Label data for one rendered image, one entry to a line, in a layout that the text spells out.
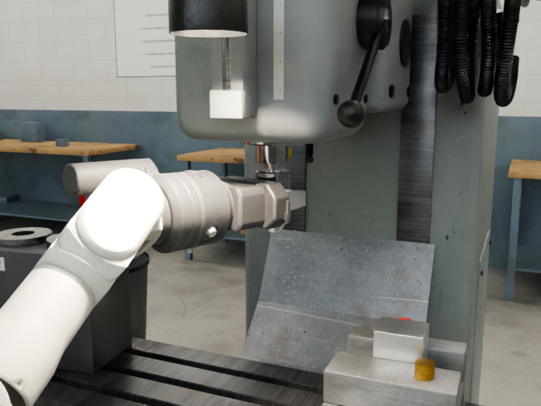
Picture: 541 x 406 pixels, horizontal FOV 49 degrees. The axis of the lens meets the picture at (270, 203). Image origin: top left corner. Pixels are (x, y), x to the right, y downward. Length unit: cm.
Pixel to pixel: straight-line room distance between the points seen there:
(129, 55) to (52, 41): 97
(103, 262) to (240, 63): 25
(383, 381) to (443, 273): 45
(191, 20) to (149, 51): 545
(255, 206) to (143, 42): 536
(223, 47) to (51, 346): 34
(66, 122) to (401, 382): 610
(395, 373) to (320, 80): 34
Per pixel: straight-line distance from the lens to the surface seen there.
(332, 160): 113
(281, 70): 66
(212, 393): 92
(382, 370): 73
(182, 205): 63
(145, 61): 600
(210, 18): 53
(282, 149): 74
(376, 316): 110
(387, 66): 83
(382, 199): 111
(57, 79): 670
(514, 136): 490
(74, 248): 55
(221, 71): 65
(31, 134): 652
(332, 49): 66
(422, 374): 71
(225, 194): 67
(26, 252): 99
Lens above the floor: 137
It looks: 10 degrees down
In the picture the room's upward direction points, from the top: straight up
